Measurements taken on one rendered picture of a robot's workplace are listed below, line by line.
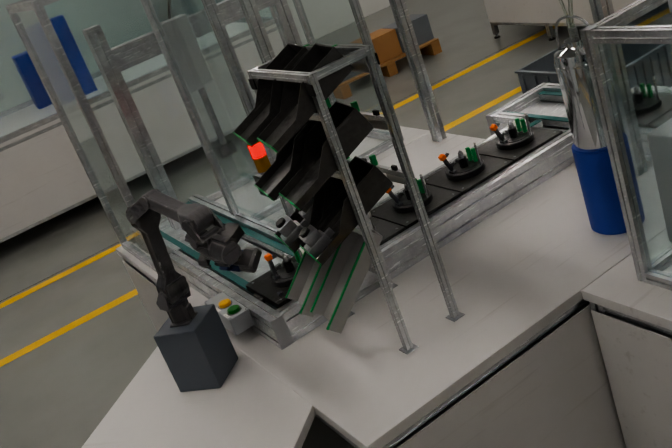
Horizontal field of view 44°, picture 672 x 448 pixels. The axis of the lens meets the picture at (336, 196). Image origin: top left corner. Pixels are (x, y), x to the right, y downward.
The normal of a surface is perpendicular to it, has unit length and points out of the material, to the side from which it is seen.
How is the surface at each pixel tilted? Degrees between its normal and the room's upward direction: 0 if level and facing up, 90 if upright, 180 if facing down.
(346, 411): 0
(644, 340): 90
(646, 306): 0
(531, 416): 90
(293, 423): 0
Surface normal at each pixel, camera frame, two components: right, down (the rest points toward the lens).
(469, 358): -0.33, -0.88
